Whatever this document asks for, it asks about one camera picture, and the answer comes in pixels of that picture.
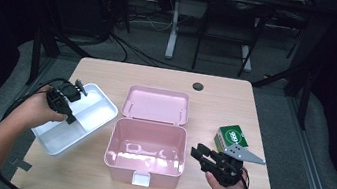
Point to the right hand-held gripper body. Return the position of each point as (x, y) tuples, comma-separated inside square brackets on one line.
[(227, 172)]

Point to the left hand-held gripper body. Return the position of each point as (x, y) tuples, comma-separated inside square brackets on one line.
[(61, 100)]

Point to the white divided tray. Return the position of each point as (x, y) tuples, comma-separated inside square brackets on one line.
[(96, 110)]

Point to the green and white carton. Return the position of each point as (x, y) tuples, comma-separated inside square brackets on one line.
[(229, 135)]

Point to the pink storage box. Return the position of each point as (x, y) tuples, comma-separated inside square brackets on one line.
[(154, 106)]

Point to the person's left hand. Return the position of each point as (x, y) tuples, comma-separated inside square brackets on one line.
[(34, 110)]

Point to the black metal stand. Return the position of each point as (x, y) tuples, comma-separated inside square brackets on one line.
[(36, 54), (304, 101)]

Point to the white desk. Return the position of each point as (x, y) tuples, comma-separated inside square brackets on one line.
[(174, 24)]

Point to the grey metal table bracket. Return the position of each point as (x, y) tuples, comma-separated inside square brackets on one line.
[(22, 164)]

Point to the black metal chair frame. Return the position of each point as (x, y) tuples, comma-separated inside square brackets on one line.
[(200, 38)]

